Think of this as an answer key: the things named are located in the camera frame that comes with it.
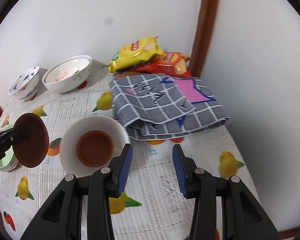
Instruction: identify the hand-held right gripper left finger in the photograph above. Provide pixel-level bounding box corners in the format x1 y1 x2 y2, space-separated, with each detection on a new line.
20 144 133 240

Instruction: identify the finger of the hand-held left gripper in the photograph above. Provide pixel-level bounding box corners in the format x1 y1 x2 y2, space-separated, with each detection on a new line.
0 128 32 147

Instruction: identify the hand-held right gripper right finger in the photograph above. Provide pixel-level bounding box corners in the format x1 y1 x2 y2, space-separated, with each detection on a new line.
172 144 283 240

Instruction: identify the green plate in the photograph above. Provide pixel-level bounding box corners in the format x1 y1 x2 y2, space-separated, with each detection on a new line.
0 152 19 172

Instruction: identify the small brown clay bowl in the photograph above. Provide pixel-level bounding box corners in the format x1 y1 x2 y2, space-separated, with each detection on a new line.
12 113 50 168
76 130 115 168

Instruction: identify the plain white bowl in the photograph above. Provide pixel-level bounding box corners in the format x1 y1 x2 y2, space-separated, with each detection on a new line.
59 116 131 178

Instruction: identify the fruit print tablecloth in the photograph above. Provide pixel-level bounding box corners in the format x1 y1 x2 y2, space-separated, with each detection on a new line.
0 57 259 240

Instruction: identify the blue patterned porcelain bowl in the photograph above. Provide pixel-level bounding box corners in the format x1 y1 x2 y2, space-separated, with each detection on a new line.
8 66 40 100

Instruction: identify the large white bowl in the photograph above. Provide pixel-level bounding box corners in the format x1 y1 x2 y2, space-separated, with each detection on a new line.
42 55 93 94

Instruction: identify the grey checked cloth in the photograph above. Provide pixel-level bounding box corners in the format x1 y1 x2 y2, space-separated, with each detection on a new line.
109 73 230 140

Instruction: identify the white bowl with red print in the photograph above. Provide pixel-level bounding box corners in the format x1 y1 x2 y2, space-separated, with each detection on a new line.
44 58 90 83

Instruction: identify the red chip bag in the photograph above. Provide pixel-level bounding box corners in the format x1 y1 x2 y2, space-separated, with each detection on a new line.
130 52 192 78

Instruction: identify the yellow chip bag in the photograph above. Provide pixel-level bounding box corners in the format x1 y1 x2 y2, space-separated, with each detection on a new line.
108 36 165 73

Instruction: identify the brown wooden door frame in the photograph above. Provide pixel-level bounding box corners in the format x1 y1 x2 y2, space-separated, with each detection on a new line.
190 0 222 80

